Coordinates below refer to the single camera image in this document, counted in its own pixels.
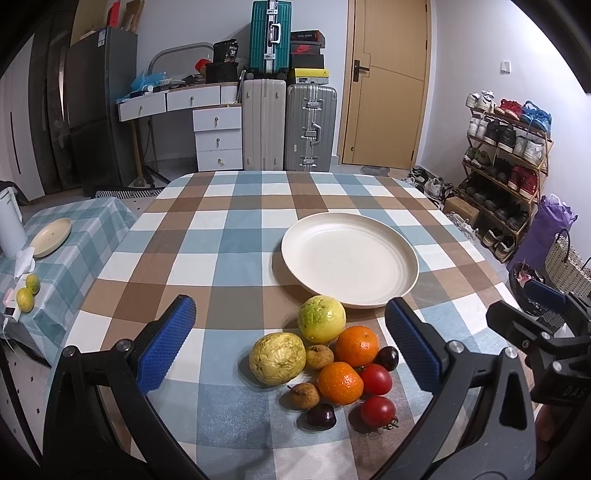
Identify white drawer desk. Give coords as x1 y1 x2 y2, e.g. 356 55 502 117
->
118 82 243 172

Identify small cream plate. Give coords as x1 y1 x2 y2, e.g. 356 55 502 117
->
30 218 72 259

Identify large cream plate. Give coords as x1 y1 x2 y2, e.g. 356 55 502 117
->
280 212 420 309

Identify teal suitcase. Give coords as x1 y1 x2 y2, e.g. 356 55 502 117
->
247 1 291 75

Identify yellow green citrus back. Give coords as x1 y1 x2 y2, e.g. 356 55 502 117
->
25 274 40 296

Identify silver suitcase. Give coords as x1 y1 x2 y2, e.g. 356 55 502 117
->
283 84 338 172

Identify orange tangerine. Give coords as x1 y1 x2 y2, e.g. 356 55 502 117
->
315 362 363 406
334 326 380 368

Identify yellow green citrus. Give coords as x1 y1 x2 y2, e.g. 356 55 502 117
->
25 274 40 296
16 287 35 313

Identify side table teal cloth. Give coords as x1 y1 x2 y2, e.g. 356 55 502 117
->
1 197 136 364

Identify red tomato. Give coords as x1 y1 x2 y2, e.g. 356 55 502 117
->
360 364 393 396
361 396 398 429

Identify green yellow guava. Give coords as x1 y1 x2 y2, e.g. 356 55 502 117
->
297 295 346 344

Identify cardboard box on floor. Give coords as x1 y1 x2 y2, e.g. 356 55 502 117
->
444 196 480 227

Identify wrinkled yellow guava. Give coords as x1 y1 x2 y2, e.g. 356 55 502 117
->
249 332 307 386

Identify white kettle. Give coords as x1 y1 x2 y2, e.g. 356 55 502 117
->
0 187 27 259

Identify small brown pear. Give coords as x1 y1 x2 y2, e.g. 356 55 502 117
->
307 344 335 371
288 382 321 410

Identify stacked shoe boxes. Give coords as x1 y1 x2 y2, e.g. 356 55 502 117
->
288 30 329 85

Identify black refrigerator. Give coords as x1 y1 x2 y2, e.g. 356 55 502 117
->
28 22 137 195

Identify purple bag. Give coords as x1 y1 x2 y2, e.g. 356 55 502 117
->
507 194 578 272

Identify person right hand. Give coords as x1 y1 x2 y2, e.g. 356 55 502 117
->
535 405 560 461

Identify shoe rack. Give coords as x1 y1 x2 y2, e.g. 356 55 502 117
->
457 90 553 263

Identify wooden door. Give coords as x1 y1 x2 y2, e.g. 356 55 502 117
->
339 0 432 170

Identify dark plum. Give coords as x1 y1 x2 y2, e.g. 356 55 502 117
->
374 346 400 372
305 403 337 430

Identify woven basket bag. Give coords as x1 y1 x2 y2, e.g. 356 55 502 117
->
545 229 591 298

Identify black basket with items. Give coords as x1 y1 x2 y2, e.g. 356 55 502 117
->
509 262 564 330

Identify yellow green citrus front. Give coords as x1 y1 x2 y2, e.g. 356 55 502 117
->
16 287 35 313

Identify beige suitcase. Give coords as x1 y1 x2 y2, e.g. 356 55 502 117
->
242 79 287 171

